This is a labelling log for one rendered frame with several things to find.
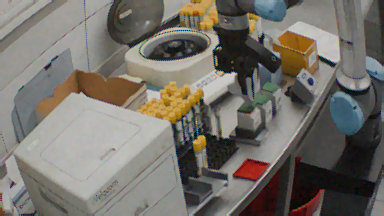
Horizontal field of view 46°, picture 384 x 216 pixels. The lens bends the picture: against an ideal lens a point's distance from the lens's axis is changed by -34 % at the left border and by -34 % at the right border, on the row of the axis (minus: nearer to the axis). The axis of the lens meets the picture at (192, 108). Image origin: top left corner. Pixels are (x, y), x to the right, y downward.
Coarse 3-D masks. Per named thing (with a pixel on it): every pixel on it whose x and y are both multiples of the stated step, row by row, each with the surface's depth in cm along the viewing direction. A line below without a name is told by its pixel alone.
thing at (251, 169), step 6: (246, 162) 147; (252, 162) 147; (258, 162) 146; (264, 162) 145; (240, 168) 145; (246, 168) 145; (252, 168) 144; (258, 168) 144; (264, 168) 143; (234, 174) 143; (240, 174) 143; (246, 174) 143; (252, 174) 142; (258, 174) 141
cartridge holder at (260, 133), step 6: (258, 126) 153; (234, 132) 156; (240, 132) 154; (246, 132) 153; (252, 132) 152; (258, 132) 154; (264, 132) 154; (234, 138) 155; (240, 138) 154; (246, 138) 154; (252, 138) 153; (258, 138) 153; (264, 138) 154; (258, 144) 152
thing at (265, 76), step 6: (276, 54) 171; (264, 72) 166; (270, 72) 165; (276, 72) 170; (264, 78) 167; (270, 78) 166; (276, 78) 170; (282, 78) 176; (264, 84) 168; (276, 84) 171; (282, 84) 174; (258, 90) 172
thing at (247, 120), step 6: (240, 114) 152; (246, 114) 151; (252, 114) 151; (258, 114) 152; (240, 120) 153; (246, 120) 152; (252, 120) 151; (258, 120) 153; (240, 126) 154; (246, 126) 153; (252, 126) 152
